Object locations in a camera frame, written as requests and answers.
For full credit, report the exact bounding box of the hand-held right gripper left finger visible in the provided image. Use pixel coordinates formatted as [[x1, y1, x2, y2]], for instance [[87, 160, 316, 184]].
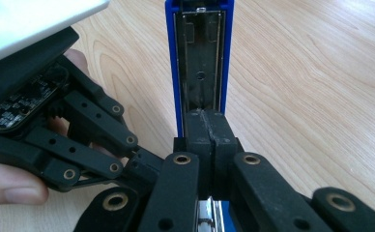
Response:
[[173, 108, 215, 198]]

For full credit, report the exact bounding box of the blue stapler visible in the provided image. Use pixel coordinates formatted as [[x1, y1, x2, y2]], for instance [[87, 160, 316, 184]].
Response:
[[164, 0, 238, 232]]

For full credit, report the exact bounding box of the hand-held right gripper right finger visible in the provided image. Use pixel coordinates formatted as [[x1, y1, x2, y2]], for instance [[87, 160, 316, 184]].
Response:
[[208, 108, 245, 199]]

